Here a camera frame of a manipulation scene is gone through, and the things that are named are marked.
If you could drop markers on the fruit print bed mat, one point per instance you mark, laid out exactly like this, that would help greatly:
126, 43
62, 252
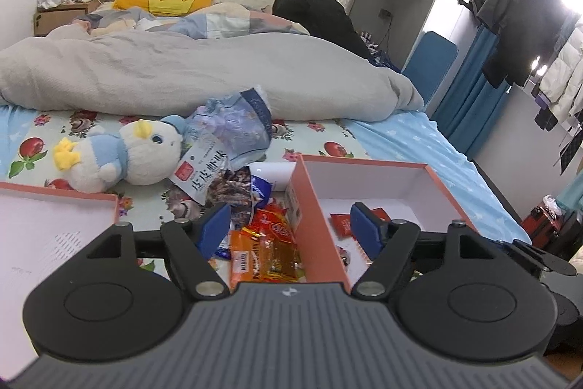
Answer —
41, 134

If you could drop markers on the blue star bed sheet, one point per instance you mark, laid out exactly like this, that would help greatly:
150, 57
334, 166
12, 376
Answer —
432, 161

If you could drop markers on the red snack packet white logo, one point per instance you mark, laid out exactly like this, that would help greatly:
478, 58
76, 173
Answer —
275, 227

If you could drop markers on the grey duvet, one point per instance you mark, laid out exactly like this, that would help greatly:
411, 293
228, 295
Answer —
205, 70

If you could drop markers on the red black suitcase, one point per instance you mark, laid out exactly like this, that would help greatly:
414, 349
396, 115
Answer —
546, 225

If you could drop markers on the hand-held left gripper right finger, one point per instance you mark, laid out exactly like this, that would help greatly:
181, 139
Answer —
366, 229

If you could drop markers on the patchwork quilt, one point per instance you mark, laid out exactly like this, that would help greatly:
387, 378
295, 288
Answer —
218, 22

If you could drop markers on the blue chair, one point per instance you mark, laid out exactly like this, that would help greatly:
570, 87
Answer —
430, 65

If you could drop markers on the white shrimp snack packet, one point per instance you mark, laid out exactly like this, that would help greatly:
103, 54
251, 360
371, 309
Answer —
200, 175

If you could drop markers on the blue floral snack bag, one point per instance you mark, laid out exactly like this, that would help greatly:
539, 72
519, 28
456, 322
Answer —
232, 124

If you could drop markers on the blue white plush penguin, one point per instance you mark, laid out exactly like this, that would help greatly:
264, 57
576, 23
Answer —
141, 156

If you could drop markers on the orange cardboard box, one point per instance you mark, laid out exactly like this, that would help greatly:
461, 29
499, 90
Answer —
373, 184

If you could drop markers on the black jacket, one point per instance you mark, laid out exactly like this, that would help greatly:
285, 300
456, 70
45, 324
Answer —
319, 17

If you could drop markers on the blue curtain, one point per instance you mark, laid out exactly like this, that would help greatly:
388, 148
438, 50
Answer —
469, 97

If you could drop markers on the white puffer jacket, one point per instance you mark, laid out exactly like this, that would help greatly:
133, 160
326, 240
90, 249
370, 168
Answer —
564, 74

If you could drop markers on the white spray bottle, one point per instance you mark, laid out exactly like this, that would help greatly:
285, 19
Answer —
273, 172

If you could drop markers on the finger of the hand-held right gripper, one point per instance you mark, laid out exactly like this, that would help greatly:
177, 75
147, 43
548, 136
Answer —
542, 261

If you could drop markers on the checkered cloth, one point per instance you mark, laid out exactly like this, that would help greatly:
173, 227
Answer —
371, 47

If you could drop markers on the orange box lid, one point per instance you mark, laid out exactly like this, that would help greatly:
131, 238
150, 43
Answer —
50, 225

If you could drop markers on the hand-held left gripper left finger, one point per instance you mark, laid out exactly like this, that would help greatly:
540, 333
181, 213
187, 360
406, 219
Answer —
212, 229

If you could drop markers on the hanging dark clothes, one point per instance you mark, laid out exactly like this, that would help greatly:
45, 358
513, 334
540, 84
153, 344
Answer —
524, 33

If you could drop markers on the blue white snack packet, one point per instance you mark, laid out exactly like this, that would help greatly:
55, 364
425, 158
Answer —
260, 191

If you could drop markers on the black wall plug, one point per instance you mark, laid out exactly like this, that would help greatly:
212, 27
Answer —
386, 14

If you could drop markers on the orange clear snack packet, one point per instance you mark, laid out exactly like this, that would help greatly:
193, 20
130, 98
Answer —
266, 263

